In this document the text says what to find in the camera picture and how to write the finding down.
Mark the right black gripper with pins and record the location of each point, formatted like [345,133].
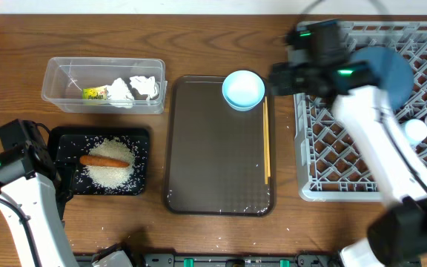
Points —
[277,78]

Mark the dark blue plate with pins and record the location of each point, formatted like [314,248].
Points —
[395,74]

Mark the light blue bowl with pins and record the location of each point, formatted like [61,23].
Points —
[243,90]

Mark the light blue cup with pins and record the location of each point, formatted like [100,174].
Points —
[415,131]

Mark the white paper napkin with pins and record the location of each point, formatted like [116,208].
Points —
[119,95]

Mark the green yellow snack wrapper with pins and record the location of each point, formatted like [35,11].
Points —
[96,93]

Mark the pile of white rice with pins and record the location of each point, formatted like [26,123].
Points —
[111,174]

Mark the orange carrot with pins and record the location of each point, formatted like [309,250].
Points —
[101,161]

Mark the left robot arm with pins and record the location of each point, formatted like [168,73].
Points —
[32,200]

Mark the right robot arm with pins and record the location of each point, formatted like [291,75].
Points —
[356,93]

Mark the dark brown serving tray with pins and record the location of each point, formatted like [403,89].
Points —
[215,162]

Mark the black plastic tray bin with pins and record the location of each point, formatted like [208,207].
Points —
[139,148]

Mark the clear plastic bin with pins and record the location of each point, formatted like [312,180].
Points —
[66,77]

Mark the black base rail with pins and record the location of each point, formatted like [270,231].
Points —
[178,260]

